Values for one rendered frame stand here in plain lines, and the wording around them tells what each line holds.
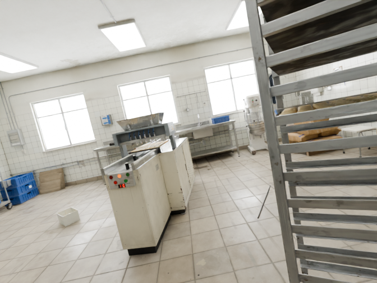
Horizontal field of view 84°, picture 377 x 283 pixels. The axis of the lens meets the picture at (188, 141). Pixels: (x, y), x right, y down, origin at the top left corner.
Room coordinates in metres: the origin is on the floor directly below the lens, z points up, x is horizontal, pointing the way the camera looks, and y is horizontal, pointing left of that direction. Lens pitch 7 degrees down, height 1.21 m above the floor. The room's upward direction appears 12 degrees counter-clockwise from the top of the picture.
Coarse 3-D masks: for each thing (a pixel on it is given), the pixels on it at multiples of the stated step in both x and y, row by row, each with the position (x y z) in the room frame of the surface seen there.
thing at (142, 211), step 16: (144, 176) 1.93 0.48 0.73; (160, 176) 2.39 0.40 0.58; (112, 192) 1.87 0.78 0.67; (128, 192) 1.84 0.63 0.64; (144, 192) 1.85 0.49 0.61; (160, 192) 2.27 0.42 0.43; (112, 208) 1.88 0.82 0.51; (128, 208) 1.85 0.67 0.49; (144, 208) 1.83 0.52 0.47; (160, 208) 2.16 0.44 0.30; (128, 224) 1.86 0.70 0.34; (144, 224) 1.83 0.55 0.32; (160, 224) 2.05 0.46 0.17; (128, 240) 1.86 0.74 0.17; (144, 240) 1.84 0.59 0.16; (160, 240) 2.03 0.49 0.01
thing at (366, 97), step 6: (366, 96) 0.80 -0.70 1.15; (372, 96) 0.74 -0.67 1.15; (324, 102) 0.87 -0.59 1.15; (330, 102) 0.86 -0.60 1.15; (336, 102) 0.75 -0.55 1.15; (342, 102) 0.70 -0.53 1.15; (348, 102) 0.65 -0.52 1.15; (354, 102) 0.62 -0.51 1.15; (288, 108) 0.95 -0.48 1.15; (294, 108) 0.87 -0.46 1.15; (300, 108) 0.80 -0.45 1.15; (306, 108) 0.74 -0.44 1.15; (312, 108) 0.69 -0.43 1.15; (318, 108) 0.68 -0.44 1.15; (282, 114) 0.72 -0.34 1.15
